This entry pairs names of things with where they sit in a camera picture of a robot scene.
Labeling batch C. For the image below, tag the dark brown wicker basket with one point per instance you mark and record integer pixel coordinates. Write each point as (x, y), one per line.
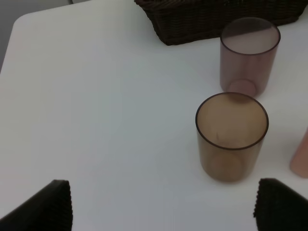
(178, 22)

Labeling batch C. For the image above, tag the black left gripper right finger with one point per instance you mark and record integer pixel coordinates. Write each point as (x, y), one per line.
(279, 208)

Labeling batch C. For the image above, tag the brown translucent plastic cup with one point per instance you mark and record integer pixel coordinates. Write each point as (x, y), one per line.
(230, 128)

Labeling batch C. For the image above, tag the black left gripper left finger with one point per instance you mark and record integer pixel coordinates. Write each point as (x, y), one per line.
(50, 209)

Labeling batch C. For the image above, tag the pink liquid bottle white cap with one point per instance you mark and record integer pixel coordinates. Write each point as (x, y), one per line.
(299, 162)

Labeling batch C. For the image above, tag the purple translucent plastic cup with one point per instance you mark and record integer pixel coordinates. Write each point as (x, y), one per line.
(248, 47)

